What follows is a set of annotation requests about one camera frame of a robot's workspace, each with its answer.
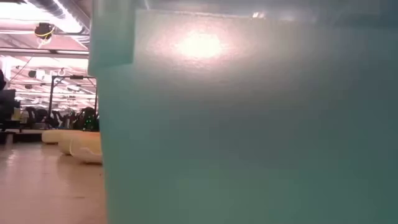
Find teal plastic bin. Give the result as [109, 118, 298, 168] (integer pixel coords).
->
[88, 0, 398, 224]

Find background robot arms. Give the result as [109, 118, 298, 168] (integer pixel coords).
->
[72, 106, 101, 132]

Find black monitor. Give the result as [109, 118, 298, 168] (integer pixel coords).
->
[0, 88, 21, 131]

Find black gantry frame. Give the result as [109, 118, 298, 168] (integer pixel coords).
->
[47, 74, 99, 129]

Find black ceiling camera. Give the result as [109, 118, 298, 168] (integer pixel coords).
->
[34, 22, 57, 41]

